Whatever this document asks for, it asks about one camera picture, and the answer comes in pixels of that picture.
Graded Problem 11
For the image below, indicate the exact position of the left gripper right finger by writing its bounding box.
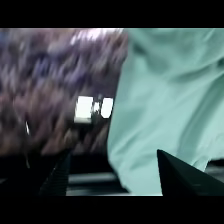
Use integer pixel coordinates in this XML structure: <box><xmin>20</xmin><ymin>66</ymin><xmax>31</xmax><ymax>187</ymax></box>
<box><xmin>156</xmin><ymin>149</ymin><xmax>224</xmax><ymax>197</ymax></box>

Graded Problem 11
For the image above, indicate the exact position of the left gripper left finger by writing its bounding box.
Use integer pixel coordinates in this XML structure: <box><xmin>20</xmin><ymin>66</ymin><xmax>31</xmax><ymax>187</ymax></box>
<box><xmin>0</xmin><ymin>149</ymin><xmax>73</xmax><ymax>197</ymax></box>

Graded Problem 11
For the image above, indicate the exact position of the pale green shirt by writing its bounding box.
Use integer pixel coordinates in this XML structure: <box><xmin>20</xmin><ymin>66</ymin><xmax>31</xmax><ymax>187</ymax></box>
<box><xmin>106</xmin><ymin>28</ymin><xmax>224</xmax><ymax>197</ymax></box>

